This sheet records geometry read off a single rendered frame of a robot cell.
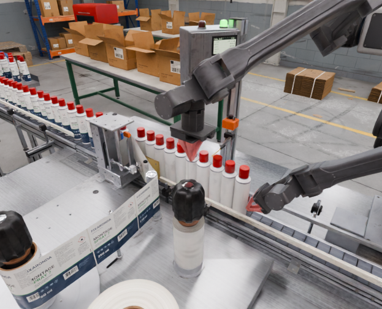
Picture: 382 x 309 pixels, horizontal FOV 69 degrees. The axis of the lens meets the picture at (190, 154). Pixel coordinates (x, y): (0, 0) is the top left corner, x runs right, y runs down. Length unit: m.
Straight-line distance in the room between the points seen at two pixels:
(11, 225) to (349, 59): 6.14
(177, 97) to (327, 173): 0.43
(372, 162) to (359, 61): 5.62
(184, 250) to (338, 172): 0.44
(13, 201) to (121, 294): 0.80
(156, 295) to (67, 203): 0.62
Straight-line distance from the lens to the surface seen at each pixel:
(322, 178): 0.80
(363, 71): 6.33
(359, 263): 1.02
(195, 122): 0.66
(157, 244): 0.94
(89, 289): 0.87
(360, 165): 0.75
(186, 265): 0.82
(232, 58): 0.60
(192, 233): 0.72
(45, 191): 1.35
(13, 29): 8.37
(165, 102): 0.59
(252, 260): 0.91
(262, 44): 0.62
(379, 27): 1.21
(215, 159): 0.94
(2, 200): 1.39
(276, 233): 0.96
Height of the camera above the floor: 1.59
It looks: 32 degrees down
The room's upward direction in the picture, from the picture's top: straight up
